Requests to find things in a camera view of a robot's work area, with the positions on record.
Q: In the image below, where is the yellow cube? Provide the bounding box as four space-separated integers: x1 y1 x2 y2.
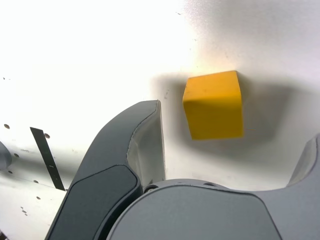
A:
182 70 245 141

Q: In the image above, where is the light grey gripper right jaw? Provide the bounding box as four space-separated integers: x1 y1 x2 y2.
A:
106 132 320 240

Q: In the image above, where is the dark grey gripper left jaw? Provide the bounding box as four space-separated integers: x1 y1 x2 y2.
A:
46 99 167 240

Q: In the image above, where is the black tape strip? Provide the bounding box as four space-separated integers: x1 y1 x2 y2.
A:
29 126 66 191

